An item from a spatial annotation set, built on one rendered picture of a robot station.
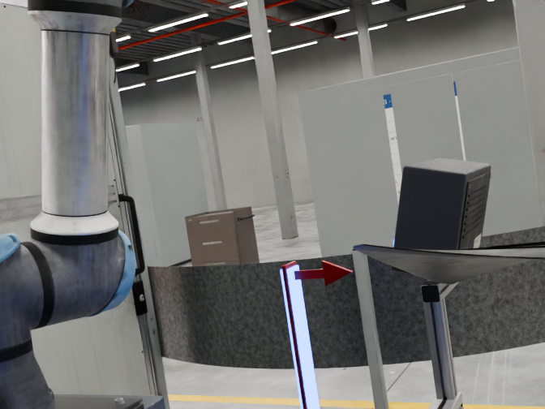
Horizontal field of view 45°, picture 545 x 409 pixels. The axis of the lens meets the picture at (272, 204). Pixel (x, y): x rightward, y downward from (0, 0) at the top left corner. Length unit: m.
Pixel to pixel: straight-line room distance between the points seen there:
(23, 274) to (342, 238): 6.31
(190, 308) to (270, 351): 0.40
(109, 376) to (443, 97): 4.83
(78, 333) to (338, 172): 4.90
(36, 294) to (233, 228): 6.40
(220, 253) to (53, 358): 5.10
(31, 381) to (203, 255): 6.62
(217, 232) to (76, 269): 6.46
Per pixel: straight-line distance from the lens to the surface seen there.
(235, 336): 2.59
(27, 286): 0.88
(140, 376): 2.72
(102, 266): 0.92
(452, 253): 0.49
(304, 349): 0.65
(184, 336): 2.80
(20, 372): 0.88
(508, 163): 6.57
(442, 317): 1.15
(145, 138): 10.24
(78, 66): 0.88
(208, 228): 7.39
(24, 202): 2.32
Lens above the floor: 1.28
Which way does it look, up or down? 3 degrees down
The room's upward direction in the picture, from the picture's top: 9 degrees counter-clockwise
